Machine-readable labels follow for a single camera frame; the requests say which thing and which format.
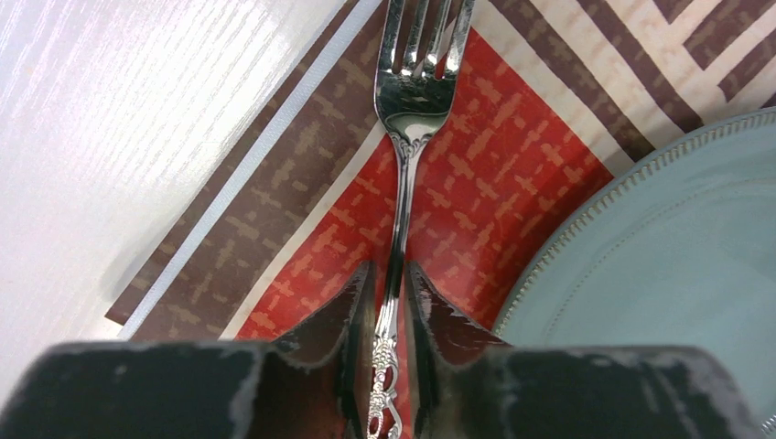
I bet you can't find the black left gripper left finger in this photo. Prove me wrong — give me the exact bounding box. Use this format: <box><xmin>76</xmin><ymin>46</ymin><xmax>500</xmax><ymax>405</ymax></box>
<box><xmin>1</xmin><ymin>262</ymin><xmax>375</xmax><ymax>438</ymax></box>

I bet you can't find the teal ceramic plate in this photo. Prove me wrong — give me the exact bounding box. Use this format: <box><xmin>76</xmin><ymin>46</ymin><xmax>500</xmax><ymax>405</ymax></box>
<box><xmin>493</xmin><ymin>108</ymin><xmax>775</xmax><ymax>436</ymax></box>

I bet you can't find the ornate silver fork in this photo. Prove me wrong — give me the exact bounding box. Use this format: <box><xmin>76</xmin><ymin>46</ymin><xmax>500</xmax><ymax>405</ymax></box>
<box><xmin>366</xmin><ymin>0</ymin><xmax>475</xmax><ymax>438</ymax></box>

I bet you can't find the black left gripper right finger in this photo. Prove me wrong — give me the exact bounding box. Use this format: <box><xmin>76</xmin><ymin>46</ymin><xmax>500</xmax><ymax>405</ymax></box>
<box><xmin>404</xmin><ymin>262</ymin><xmax>761</xmax><ymax>438</ymax></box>

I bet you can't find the striped patchwork placemat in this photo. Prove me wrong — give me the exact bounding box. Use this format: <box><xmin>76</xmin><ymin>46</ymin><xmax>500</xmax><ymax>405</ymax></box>
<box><xmin>106</xmin><ymin>1</ymin><xmax>775</xmax><ymax>340</ymax></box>

